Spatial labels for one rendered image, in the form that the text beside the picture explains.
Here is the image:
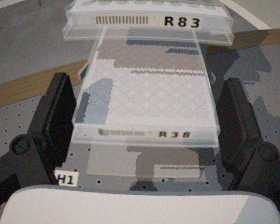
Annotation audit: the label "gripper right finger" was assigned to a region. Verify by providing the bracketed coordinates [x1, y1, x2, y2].
[216, 78, 280, 212]

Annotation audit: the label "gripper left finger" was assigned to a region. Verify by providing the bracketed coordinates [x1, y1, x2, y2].
[0, 73, 77, 206]

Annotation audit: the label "grey perforated base plate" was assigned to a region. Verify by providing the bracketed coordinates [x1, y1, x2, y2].
[0, 42, 280, 192]

